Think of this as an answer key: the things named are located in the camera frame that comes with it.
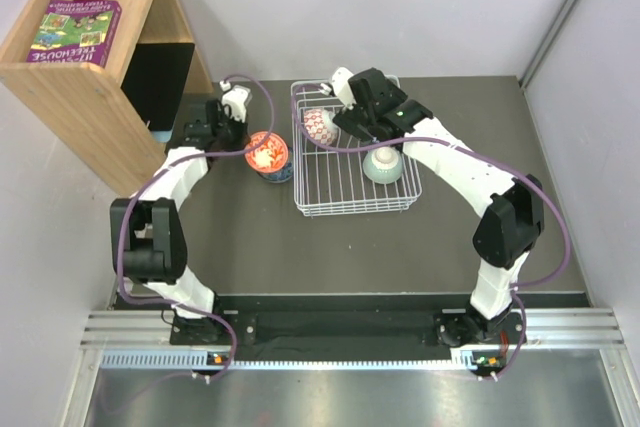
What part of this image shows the red floral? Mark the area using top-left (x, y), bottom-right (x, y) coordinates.
top-left (245, 131), bottom-right (289, 174)

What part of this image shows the pale green bowl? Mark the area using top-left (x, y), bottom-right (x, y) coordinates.
top-left (362, 147), bottom-right (404, 185)

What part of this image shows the red patterned white bowl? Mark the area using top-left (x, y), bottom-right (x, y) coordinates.
top-left (303, 108), bottom-right (339, 145)

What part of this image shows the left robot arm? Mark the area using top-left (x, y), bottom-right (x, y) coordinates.
top-left (110, 89), bottom-right (251, 345)

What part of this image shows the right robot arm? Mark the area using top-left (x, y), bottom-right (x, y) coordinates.
top-left (329, 67), bottom-right (544, 346)

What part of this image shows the dark blue bottom bowl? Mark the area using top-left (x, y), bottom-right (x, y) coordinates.
top-left (257, 162), bottom-right (294, 184)

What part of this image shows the wooden shelf unit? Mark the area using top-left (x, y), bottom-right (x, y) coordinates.
top-left (1, 0), bottom-right (194, 196)

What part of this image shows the purple treehouse book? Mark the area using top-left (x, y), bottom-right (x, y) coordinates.
top-left (26, 0), bottom-right (122, 67)

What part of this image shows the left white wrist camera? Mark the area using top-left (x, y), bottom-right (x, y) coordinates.
top-left (219, 80), bottom-right (252, 123)

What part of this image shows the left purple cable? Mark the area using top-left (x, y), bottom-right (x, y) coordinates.
top-left (116, 72), bottom-right (276, 382)

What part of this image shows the white wire dish rack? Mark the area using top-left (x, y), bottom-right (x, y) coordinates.
top-left (291, 80), bottom-right (422, 217)

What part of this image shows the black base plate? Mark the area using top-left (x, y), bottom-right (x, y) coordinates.
top-left (169, 292), bottom-right (529, 361)

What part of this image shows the aluminium rail frame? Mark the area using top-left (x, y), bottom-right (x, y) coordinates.
top-left (80, 308), bottom-right (624, 374)

